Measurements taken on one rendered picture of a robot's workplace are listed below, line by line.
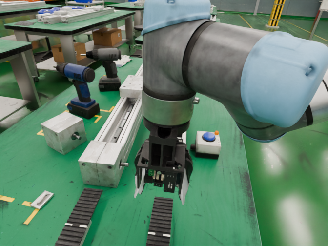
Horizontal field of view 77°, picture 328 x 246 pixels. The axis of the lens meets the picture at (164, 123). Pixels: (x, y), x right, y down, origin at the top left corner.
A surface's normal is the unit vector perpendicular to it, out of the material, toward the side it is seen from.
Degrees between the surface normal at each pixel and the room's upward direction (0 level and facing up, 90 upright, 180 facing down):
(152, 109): 90
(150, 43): 90
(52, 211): 0
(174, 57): 85
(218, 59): 65
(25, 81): 90
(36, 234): 0
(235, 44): 42
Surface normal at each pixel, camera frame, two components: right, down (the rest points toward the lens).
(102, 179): -0.11, 0.55
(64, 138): 0.86, 0.32
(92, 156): 0.05, -0.83
